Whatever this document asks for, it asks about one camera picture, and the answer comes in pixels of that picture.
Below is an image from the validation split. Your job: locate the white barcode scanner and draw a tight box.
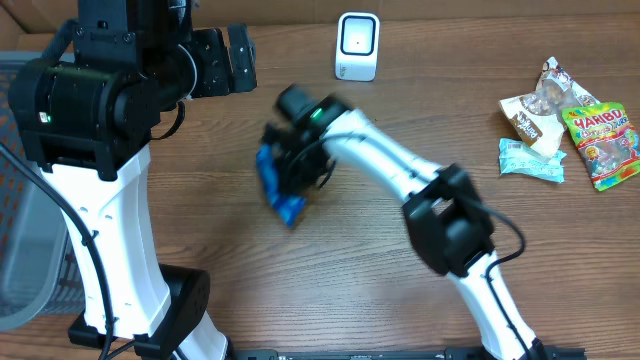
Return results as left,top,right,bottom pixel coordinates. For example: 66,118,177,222
335,12,380,82

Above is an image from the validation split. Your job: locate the grey plastic mesh basket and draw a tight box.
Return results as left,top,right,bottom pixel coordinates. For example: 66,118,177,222
0,50,86,332

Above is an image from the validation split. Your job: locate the light teal snack packet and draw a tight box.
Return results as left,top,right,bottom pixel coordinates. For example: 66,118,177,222
499,138,566,183

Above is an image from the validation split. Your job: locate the dried mushroom snack bag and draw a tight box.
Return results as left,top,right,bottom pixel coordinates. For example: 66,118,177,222
499,57,599,161

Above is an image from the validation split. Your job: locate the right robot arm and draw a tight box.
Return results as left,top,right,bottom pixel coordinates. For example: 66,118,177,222
263,84,546,359

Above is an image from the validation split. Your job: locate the green Haribo gummy bag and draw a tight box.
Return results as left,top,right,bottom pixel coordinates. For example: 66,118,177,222
562,102,639,191

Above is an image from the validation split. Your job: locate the blue Oreo cookie pack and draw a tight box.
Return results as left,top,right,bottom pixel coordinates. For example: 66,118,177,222
256,144,306,228

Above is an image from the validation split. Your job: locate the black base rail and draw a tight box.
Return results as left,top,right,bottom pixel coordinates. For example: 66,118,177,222
229,347,586,360

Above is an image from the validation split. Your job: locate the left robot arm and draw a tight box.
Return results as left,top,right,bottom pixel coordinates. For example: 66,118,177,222
9,0,257,360

